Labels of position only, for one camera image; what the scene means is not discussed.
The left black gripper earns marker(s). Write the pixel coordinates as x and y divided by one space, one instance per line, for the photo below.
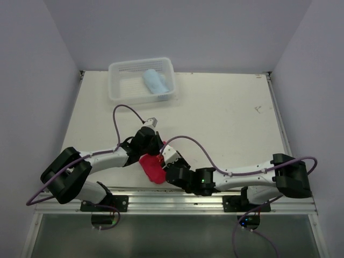
159 143

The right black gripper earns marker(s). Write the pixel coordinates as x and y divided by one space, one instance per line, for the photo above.
181 160

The red towel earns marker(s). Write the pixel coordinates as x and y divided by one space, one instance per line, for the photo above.
150 163

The light blue towel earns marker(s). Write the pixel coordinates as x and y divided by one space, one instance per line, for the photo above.
155 82

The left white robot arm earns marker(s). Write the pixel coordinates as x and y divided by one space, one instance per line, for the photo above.
66 177

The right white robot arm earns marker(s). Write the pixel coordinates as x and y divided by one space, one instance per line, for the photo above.
282 175

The white plastic mesh basket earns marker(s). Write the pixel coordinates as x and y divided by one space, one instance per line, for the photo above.
126 83

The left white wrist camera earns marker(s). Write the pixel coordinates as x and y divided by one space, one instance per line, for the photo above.
151 123

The aluminium front rail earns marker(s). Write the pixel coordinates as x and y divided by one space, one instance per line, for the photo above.
172 201

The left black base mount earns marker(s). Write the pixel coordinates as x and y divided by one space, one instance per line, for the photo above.
120 202

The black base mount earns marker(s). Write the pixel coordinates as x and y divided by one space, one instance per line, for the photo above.
240 204
120 202

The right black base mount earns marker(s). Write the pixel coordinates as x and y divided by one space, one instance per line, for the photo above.
240 204

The aluminium side rail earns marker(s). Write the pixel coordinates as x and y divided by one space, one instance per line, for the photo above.
283 134

